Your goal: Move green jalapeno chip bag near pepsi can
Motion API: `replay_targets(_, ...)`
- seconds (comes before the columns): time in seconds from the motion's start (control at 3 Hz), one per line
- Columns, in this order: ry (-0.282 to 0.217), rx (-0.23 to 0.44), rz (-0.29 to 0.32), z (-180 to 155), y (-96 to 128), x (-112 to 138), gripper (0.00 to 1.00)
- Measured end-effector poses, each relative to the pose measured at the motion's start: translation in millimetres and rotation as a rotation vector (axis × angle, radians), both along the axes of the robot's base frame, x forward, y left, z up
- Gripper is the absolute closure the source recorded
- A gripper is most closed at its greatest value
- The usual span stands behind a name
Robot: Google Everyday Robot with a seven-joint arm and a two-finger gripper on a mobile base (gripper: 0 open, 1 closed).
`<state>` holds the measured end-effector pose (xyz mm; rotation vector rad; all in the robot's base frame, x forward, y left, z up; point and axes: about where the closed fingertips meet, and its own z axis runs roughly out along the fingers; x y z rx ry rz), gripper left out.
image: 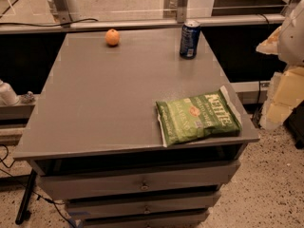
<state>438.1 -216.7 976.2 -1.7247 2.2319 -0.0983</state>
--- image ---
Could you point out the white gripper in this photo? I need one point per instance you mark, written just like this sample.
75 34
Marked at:
292 39

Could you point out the green jalapeno chip bag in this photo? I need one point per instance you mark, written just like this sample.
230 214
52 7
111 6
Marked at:
198 117

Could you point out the blue pepsi can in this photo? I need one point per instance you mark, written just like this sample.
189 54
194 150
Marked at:
190 34

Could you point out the orange fruit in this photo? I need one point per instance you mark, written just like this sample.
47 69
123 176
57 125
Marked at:
112 37

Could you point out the grey drawer cabinet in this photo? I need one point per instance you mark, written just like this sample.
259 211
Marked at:
97 111

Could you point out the bottom grey drawer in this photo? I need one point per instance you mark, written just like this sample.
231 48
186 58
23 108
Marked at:
157 220

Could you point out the grey drawer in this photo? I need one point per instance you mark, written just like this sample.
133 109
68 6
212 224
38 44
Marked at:
89 185
142 206
157 220

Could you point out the middle grey drawer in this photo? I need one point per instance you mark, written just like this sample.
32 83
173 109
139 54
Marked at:
142 206

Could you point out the top grey drawer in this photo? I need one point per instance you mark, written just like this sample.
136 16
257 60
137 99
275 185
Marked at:
89 185

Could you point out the small metal clamp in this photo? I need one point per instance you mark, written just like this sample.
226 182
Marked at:
27 98

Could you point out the white bottle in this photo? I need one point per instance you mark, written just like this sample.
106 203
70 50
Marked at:
7 94

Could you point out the black table leg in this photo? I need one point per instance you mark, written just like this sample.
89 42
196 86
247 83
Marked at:
21 214

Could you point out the right metal post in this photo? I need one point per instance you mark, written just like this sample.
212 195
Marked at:
181 10

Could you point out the metal post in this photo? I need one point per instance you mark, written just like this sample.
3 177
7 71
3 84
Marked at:
181 10
67 10

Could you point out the left metal post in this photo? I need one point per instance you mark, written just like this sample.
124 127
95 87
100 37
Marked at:
67 10

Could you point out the grey metal rail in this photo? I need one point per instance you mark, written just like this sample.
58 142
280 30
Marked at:
91 25

